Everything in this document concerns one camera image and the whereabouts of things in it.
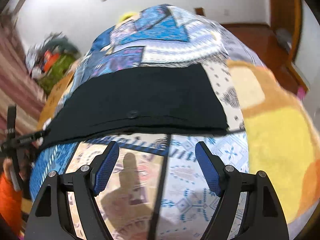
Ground black pants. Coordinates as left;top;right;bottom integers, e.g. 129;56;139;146
42;64;228;148

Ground left hand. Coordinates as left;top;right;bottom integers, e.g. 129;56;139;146
3;152;33;183

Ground maroon striped curtain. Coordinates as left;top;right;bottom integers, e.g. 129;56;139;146
0;14;46;140

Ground wooden lap desk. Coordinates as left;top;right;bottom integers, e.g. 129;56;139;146
37;72;74;130

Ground orange floral blanket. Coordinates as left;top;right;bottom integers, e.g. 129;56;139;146
227;60;319;223

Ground orange box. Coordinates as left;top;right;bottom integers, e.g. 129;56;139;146
43;50;60;73

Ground green storage bag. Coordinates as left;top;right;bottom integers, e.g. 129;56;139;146
37;54;75;96

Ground blue patchwork bedspread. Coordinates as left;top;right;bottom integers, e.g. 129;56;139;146
30;5;260;239

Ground yellow pillow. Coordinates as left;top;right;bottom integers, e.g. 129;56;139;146
116;11;140;28

